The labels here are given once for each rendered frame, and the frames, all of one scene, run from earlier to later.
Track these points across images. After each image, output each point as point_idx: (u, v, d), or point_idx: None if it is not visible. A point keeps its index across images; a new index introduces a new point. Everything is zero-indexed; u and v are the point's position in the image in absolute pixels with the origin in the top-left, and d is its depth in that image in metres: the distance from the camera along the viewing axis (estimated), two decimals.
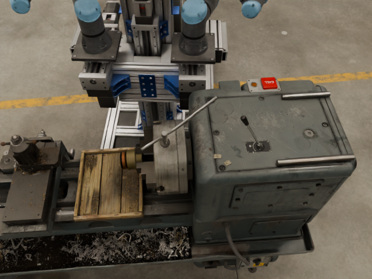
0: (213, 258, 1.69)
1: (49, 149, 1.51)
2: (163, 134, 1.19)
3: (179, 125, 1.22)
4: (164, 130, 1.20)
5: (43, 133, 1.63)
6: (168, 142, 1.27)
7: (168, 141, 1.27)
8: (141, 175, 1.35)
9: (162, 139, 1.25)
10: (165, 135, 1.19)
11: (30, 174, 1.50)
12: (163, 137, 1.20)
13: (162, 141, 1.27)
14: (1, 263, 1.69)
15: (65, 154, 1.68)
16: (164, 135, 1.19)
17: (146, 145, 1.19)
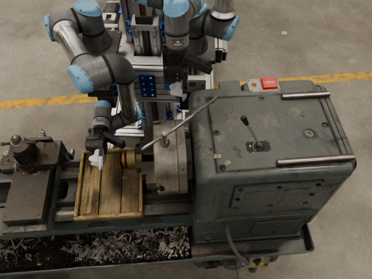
0: (213, 258, 1.69)
1: (49, 149, 1.51)
2: (163, 134, 1.19)
3: (179, 125, 1.22)
4: (164, 130, 1.20)
5: (43, 133, 1.63)
6: (168, 142, 1.27)
7: (168, 141, 1.27)
8: (141, 175, 1.35)
9: (162, 139, 1.25)
10: (165, 135, 1.19)
11: (30, 174, 1.50)
12: (163, 137, 1.20)
13: (162, 141, 1.27)
14: (1, 263, 1.69)
15: (65, 154, 1.68)
16: (164, 135, 1.19)
17: (146, 145, 1.19)
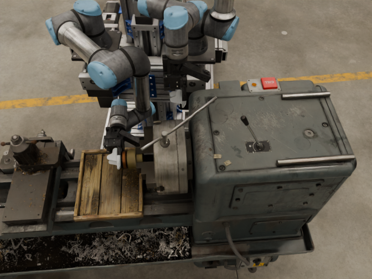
0: (213, 258, 1.69)
1: (49, 149, 1.51)
2: (163, 134, 1.19)
3: (179, 125, 1.22)
4: (164, 130, 1.20)
5: (43, 133, 1.63)
6: (168, 142, 1.27)
7: (168, 141, 1.27)
8: (141, 175, 1.35)
9: (162, 139, 1.25)
10: (165, 135, 1.19)
11: (30, 174, 1.50)
12: (163, 137, 1.20)
13: (162, 141, 1.27)
14: (1, 263, 1.69)
15: (65, 154, 1.68)
16: (164, 135, 1.19)
17: (146, 145, 1.19)
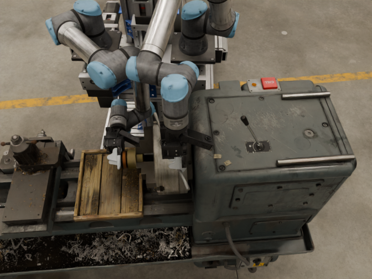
0: (213, 258, 1.69)
1: (49, 149, 1.51)
2: None
3: None
4: None
5: (43, 133, 1.63)
6: None
7: None
8: (141, 175, 1.35)
9: None
10: None
11: (30, 174, 1.50)
12: None
13: None
14: (1, 263, 1.69)
15: (65, 154, 1.68)
16: None
17: (157, 117, 1.24)
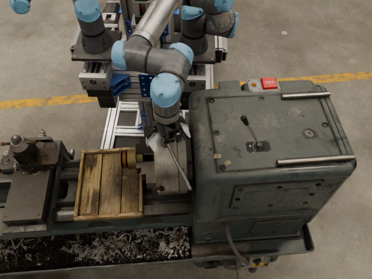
0: (213, 258, 1.69)
1: (49, 149, 1.51)
2: None
3: (170, 149, 1.18)
4: None
5: (43, 133, 1.63)
6: None
7: (164, 145, 1.27)
8: (141, 175, 1.35)
9: None
10: None
11: (30, 174, 1.50)
12: None
13: None
14: (1, 263, 1.69)
15: (65, 154, 1.68)
16: None
17: None
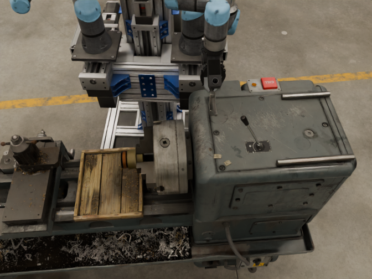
0: (213, 258, 1.69)
1: (49, 149, 1.51)
2: (213, 93, 1.23)
3: None
4: (210, 91, 1.24)
5: (43, 133, 1.63)
6: (164, 145, 1.27)
7: (164, 145, 1.27)
8: (141, 175, 1.35)
9: (210, 106, 1.28)
10: (215, 93, 1.24)
11: (30, 174, 1.50)
12: (214, 97, 1.24)
13: (165, 140, 1.28)
14: (1, 263, 1.69)
15: (65, 154, 1.68)
16: (215, 93, 1.23)
17: (214, 109, 1.20)
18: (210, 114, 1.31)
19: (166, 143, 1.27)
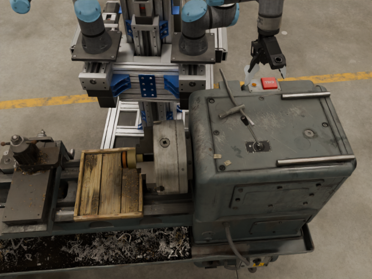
0: (213, 258, 1.69)
1: (49, 149, 1.51)
2: (244, 108, 1.33)
3: (233, 97, 1.37)
4: (243, 104, 1.33)
5: (43, 133, 1.63)
6: (164, 145, 1.27)
7: (164, 145, 1.27)
8: (141, 175, 1.35)
9: (231, 112, 1.31)
10: (243, 108, 1.34)
11: (30, 174, 1.50)
12: None
13: (165, 140, 1.28)
14: (1, 263, 1.69)
15: (65, 154, 1.68)
16: (243, 108, 1.34)
17: (251, 120, 1.29)
18: (222, 115, 1.30)
19: (166, 143, 1.27)
